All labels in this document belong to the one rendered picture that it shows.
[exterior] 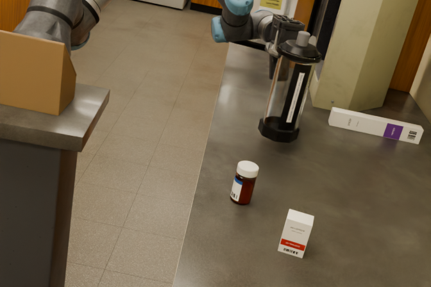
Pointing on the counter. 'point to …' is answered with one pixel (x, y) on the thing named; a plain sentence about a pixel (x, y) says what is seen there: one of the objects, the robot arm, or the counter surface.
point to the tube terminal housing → (368, 35)
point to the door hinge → (325, 0)
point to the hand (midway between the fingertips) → (296, 59)
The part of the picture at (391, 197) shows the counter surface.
